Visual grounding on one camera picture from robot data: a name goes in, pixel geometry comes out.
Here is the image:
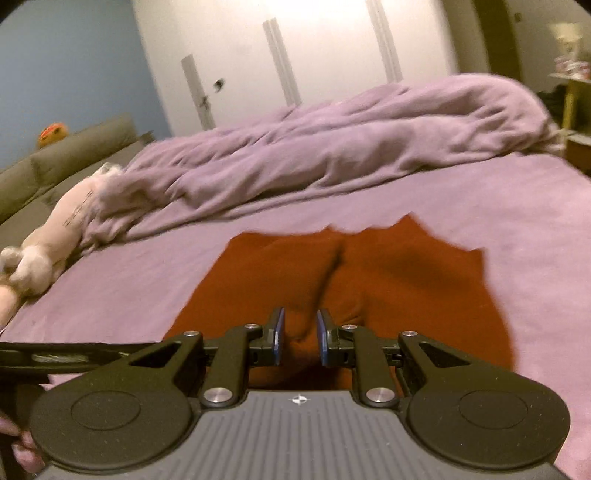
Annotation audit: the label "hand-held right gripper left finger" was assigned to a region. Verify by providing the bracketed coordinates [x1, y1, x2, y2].
[124, 307, 286, 409]

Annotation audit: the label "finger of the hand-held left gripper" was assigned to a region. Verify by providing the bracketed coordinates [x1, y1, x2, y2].
[0, 340, 160, 376]

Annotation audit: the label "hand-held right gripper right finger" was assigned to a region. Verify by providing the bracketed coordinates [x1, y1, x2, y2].
[316, 308, 467, 409]

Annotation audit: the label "brown knit cardigan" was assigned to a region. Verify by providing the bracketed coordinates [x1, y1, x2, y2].
[164, 215, 518, 391]

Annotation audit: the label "person's left hand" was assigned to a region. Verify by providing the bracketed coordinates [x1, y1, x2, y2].
[0, 413, 44, 476]

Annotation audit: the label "white plush rabbit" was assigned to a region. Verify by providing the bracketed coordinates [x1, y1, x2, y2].
[0, 161, 125, 326]

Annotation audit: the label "grey-green sofa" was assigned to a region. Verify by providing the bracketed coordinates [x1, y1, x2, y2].
[0, 115, 148, 227]

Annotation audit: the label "purple duvet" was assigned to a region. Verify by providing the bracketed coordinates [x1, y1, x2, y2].
[81, 74, 566, 252]

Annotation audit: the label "orange plush toy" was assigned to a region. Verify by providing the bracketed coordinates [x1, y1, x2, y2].
[38, 122, 70, 148]

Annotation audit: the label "white wardrobe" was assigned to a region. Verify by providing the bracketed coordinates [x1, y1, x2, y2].
[131, 0, 485, 139]

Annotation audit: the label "black bag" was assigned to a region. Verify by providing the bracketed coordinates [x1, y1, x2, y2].
[538, 85, 568, 125]

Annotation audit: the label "yellow side table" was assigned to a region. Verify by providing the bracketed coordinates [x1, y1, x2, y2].
[549, 71, 591, 151]

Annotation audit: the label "dark brown door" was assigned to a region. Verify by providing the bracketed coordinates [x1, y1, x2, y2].
[473, 0, 532, 83]

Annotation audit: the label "small pink table ornaments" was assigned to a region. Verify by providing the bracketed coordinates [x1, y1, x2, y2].
[556, 58, 591, 79]

